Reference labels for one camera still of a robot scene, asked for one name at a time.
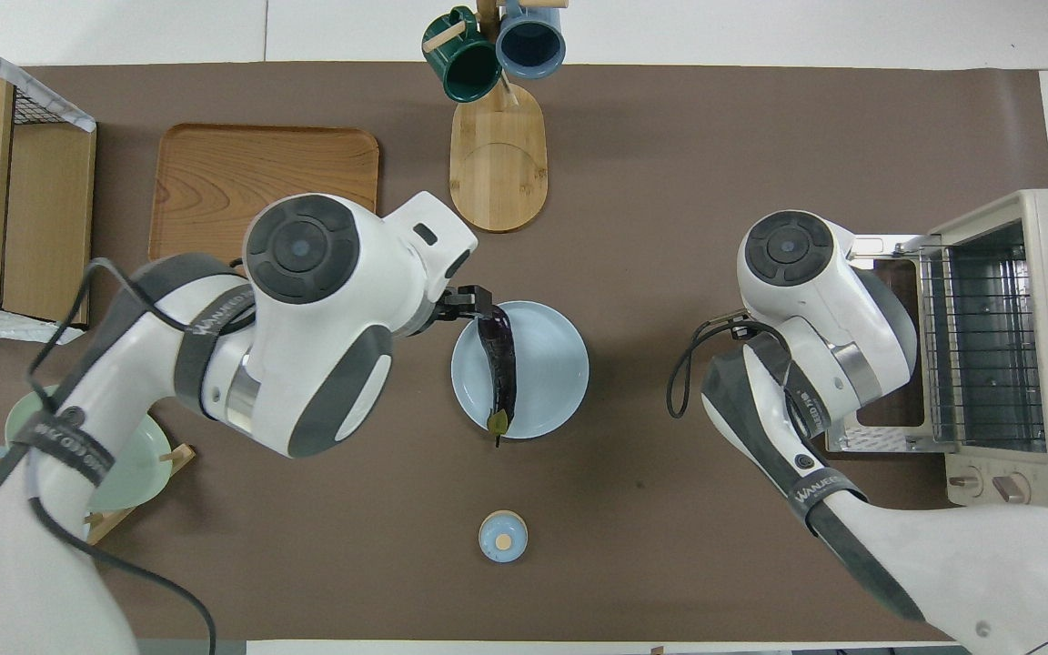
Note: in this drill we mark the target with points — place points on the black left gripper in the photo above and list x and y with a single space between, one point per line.
465 302

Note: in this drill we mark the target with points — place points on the dark purple eggplant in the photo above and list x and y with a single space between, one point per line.
498 364

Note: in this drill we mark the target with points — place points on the light blue serving plate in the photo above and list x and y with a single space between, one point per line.
542 382

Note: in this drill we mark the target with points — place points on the glass oven door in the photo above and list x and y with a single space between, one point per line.
888 437

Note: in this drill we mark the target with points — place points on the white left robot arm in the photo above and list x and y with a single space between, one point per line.
324 318

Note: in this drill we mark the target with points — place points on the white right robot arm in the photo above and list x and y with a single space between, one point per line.
806 273

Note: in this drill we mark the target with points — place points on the round oven knob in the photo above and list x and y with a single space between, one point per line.
967 482
1012 489

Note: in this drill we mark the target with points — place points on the wooden mug tree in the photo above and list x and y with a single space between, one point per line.
498 173

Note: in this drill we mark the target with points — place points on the brown table mat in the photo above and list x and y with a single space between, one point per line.
651 182

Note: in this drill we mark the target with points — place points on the dark green mug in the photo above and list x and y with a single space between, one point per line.
474 68

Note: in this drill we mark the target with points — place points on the blue mug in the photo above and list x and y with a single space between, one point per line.
530 45

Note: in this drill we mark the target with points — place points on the rectangular wooden tray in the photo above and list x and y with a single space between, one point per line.
215 173

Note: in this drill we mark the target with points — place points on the wooden plate rack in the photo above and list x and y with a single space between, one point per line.
180 455

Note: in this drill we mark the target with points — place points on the pale green plate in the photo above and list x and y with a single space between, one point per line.
137 464

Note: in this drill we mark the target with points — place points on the wooden stepped shelf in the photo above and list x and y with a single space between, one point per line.
42 209

